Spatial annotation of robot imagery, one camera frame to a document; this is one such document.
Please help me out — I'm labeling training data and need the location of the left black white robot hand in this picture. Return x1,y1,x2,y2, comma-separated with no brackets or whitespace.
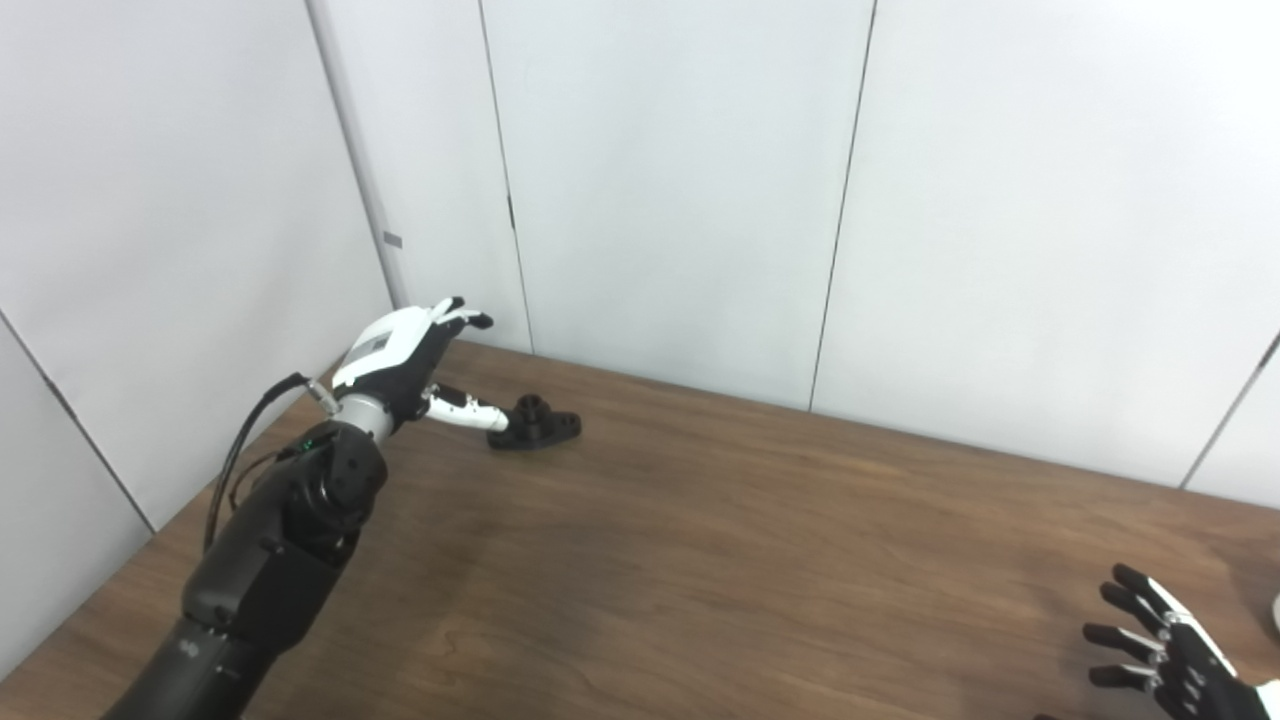
332,297,511,433

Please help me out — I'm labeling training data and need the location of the grey vertical wall trim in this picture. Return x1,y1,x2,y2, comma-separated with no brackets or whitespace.
305,0,413,313

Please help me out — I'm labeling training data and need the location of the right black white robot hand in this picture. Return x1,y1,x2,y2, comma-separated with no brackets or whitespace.
1083,564,1280,720

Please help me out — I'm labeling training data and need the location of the black flanged holder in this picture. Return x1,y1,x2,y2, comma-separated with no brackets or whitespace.
487,395,583,451

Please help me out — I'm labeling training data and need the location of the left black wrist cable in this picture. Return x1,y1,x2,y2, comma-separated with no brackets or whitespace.
203,372,337,553

